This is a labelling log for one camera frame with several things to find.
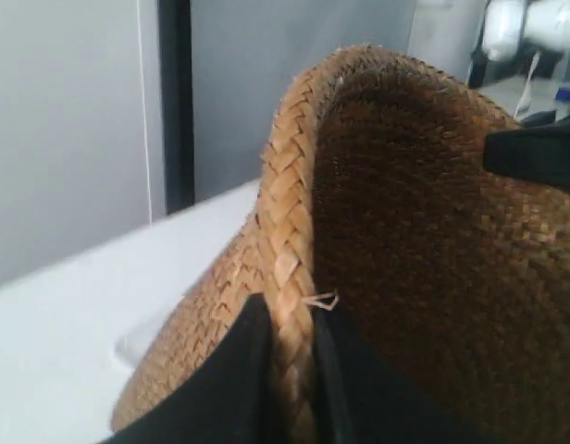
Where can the dark vertical wall post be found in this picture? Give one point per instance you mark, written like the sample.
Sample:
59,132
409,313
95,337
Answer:
175,52

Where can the brown woven straw basket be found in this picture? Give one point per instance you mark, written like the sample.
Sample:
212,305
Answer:
373,187

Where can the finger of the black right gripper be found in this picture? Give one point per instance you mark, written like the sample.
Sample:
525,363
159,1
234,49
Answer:
536,153

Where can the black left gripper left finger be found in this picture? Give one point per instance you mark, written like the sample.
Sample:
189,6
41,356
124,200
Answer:
227,400

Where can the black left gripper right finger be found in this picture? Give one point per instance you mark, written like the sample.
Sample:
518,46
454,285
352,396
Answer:
361,399

